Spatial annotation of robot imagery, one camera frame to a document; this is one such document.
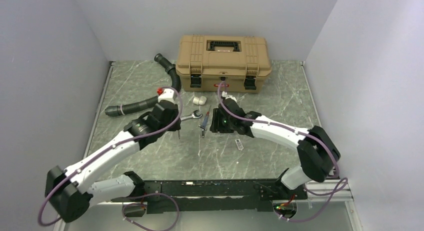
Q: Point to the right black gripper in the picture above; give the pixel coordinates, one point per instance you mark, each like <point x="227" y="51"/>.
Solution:
<point x="216" y="125"/>

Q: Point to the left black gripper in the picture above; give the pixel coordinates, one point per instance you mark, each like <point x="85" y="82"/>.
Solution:
<point x="177" y="126"/>

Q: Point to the white battery cover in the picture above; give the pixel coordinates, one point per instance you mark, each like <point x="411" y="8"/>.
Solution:
<point x="239" y="144"/>

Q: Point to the white pipe elbow fitting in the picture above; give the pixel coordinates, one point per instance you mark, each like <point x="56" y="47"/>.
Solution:
<point x="199" y="100"/>

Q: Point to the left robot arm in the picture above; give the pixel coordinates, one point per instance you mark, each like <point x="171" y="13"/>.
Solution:
<point x="75" y="189"/>

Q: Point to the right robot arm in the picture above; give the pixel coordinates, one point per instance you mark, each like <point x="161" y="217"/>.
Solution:
<point x="317" y="153"/>

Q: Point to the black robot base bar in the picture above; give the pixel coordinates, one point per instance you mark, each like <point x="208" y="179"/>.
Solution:
<point x="160" y="203"/>

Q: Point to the blue red screwdriver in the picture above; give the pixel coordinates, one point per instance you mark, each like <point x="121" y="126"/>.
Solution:
<point x="205" y="119"/>

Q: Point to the silver combination wrench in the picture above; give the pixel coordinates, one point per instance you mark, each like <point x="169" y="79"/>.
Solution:
<point x="196" y="114"/>

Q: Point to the tan plastic toolbox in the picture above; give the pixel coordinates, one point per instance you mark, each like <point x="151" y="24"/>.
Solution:
<point x="204" y="61"/>

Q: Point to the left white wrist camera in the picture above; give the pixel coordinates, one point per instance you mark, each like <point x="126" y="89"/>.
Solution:
<point x="166" y="94"/>

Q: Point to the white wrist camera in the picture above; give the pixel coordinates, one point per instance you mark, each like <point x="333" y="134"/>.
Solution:
<point x="166" y="94"/>
<point x="225" y="96"/>

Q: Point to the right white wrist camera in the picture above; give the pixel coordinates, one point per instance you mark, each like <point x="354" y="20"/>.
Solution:
<point x="225" y="96"/>

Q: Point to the aluminium frame rail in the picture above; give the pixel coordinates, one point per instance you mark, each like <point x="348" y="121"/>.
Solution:
<point x="331" y="193"/>

